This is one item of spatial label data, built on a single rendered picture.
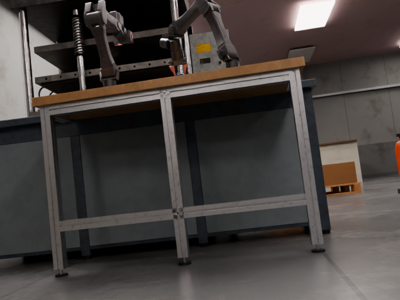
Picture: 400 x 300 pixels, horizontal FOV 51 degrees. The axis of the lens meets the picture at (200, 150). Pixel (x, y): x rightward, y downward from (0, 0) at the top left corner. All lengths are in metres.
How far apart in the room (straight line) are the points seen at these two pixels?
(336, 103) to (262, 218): 10.34
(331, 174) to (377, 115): 7.18
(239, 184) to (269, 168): 0.18
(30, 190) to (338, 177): 4.04
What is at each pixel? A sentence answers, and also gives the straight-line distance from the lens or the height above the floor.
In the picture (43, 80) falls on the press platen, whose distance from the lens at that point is 3.49.
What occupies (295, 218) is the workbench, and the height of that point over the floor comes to 0.10.
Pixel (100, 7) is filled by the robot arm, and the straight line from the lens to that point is 2.12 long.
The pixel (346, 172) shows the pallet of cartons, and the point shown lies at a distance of 5.68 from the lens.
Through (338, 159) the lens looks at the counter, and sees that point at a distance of 9.43.
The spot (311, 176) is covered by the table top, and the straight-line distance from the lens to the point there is 1.79.
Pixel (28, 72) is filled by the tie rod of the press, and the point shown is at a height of 1.31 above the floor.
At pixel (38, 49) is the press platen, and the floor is 1.52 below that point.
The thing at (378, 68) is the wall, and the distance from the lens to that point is 12.91.
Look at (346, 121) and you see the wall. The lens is 12.44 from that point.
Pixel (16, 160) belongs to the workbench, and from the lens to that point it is 2.55.
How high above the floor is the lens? 0.32
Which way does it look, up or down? 5 degrees up
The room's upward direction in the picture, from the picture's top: 7 degrees counter-clockwise
